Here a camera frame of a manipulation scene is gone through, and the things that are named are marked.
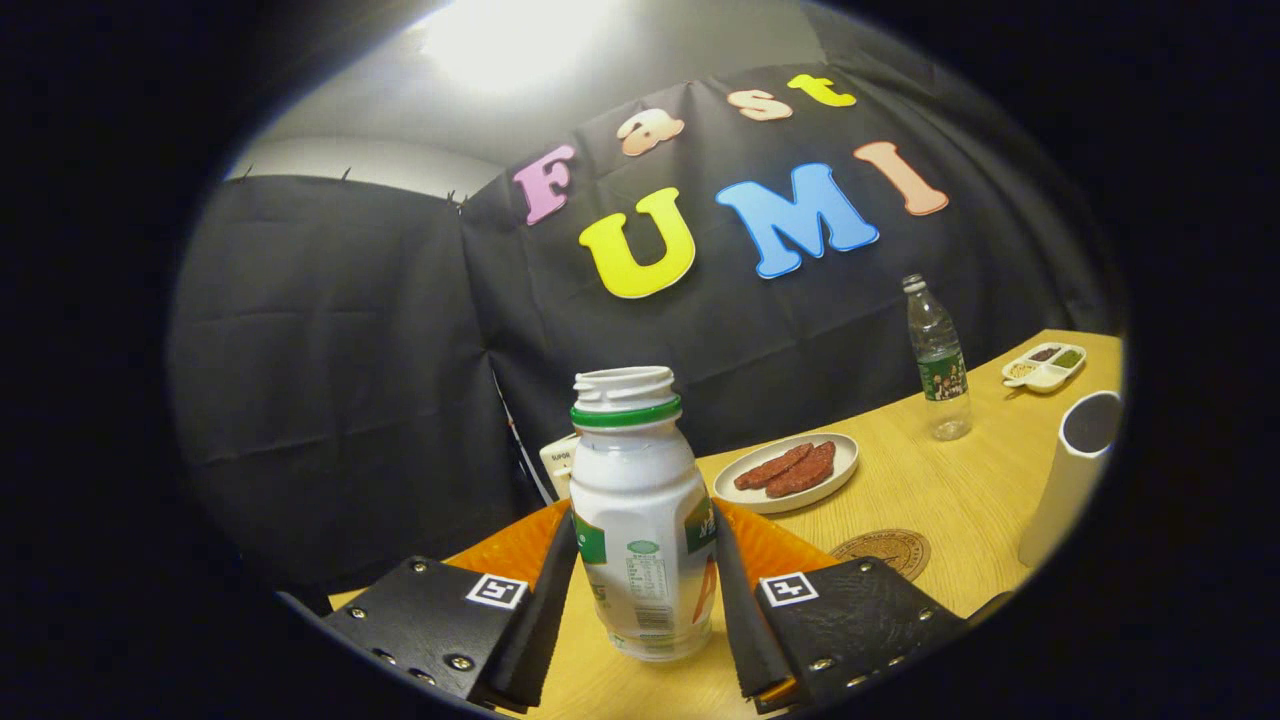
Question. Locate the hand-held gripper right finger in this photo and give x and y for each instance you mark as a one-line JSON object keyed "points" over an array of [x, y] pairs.
{"points": [[740, 620]]}

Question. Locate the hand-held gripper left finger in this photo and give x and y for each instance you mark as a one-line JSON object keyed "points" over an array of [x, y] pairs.
{"points": [[545, 610]]}

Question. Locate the white juice bottle green label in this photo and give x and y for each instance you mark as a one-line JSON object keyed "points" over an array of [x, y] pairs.
{"points": [[640, 480]]}

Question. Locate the round cork coaster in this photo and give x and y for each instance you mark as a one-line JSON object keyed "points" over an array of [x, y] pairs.
{"points": [[890, 550]]}

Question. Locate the clear plastic water bottle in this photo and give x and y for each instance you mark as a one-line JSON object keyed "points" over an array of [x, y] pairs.
{"points": [[940, 370]]}

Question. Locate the cream toaster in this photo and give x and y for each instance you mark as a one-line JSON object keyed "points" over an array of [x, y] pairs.
{"points": [[558, 465]]}

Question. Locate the red meat slice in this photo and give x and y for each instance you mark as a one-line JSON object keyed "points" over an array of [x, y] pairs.
{"points": [[770, 468], [808, 475]]}

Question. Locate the oval grey plate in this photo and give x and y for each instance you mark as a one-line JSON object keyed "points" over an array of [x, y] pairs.
{"points": [[830, 480]]}

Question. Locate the wooden table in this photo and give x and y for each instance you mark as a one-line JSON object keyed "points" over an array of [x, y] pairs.
{"points": [[960, 480]]}

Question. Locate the black backdrop cloth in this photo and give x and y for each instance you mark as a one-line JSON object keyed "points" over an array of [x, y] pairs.
{"points": [[330, 350]]}

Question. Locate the pile of yellow beans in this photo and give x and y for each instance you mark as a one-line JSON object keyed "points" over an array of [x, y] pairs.
{"points": [[1023, 370]]}

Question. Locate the white divided snack tray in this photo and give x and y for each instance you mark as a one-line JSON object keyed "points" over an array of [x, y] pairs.
{"points": [[1048, 378]]}

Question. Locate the pile of green beans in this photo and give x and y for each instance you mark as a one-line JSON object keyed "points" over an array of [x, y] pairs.
{"points": [[1068, 358]]}

